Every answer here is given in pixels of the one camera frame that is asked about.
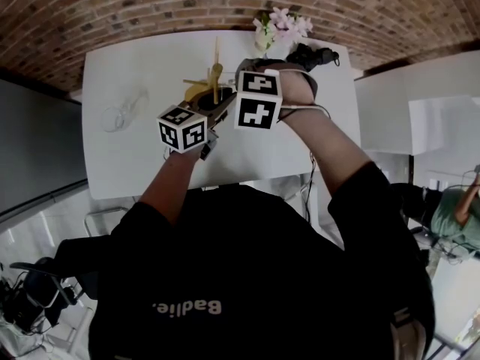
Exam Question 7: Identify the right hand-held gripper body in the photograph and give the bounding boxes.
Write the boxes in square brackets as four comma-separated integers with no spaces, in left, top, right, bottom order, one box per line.
[233,57,320,131]

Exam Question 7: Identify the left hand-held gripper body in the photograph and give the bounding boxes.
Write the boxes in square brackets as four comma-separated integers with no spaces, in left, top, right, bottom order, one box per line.
[156,94,231,161]

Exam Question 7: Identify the clear glass cup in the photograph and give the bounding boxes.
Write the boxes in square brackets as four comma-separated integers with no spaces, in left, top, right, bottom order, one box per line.
[101,86,150,134]

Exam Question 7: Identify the person's left forearm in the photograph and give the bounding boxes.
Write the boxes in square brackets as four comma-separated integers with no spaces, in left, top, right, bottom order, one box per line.
[137,148,201,227]

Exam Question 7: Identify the person's right forearm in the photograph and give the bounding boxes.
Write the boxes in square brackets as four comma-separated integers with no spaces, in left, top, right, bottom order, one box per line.
[277,106,382,206]

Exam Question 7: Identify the person's right hand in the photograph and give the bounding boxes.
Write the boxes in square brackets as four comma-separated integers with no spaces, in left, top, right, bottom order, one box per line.
[280,71,315,109]

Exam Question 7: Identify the black bag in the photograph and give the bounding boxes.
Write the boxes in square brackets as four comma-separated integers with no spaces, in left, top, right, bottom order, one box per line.
[286,43,341,73]

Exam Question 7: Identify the pale flowers in vase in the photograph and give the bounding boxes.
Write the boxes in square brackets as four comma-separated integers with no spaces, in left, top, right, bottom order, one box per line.
[252,7,314,59]

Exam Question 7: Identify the dark grey board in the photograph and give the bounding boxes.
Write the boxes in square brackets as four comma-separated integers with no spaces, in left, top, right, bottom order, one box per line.
[0,76,90,218]

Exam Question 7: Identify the white cabinet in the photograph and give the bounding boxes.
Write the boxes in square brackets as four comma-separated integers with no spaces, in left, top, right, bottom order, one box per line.
[353,49,480,158]

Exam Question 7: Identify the person's black shirt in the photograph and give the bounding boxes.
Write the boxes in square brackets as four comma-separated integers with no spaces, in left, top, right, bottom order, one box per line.
[55,161,436,360]

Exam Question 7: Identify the black office chair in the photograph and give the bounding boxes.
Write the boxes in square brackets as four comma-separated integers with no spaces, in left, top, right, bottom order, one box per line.
[9,256,99,338]

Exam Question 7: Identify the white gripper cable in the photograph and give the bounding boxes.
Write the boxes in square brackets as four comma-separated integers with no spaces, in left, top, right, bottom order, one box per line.
[278,69,332,121]

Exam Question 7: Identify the black cable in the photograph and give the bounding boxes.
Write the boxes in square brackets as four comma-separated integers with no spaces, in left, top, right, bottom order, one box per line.
[299,149,320,223]

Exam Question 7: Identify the metal chair frame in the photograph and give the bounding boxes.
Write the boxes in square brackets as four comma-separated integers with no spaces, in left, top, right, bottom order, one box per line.
[83,206,131,238]

